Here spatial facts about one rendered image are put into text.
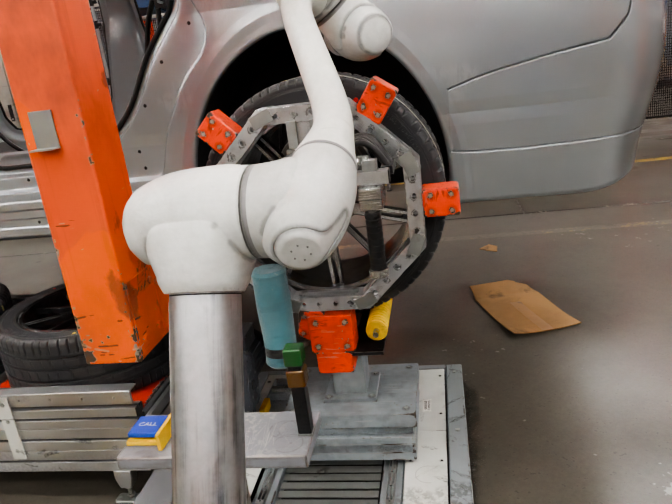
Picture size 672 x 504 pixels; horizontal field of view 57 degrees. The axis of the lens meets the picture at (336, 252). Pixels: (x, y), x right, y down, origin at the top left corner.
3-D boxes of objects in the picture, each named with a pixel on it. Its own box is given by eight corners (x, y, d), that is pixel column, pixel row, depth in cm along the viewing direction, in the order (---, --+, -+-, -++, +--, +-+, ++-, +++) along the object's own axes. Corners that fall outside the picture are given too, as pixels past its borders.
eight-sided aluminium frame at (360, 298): (432, 296, 167) (414, 88, 150) (431, 306, 161) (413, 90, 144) (238, 307, 177) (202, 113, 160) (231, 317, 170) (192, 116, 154)
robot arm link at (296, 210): (350, 128, 86) (258, 138, 89) (331, 211, 72) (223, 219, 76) (367, 203, 94) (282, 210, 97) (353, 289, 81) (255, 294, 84)
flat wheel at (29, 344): (205, 309, 262) (194, 256, 255) (194, 386, 200) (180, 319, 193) (44, 337, 255) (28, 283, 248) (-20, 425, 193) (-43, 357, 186)
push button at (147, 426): (170, 423, 146) (168, 415, 145) (157, 441, 139) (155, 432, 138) (142, 423, 147) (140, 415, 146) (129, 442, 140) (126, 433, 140)
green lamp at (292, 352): (306, 358, 133) (303, 341, 132) (302, 367, 129) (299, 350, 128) (288, 358, 134) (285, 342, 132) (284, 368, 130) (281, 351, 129)
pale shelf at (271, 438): (322, 421, 145) (320, 410, 144) (308, 468, 129) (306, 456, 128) (151, 425, 153) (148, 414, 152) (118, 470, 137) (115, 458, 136)
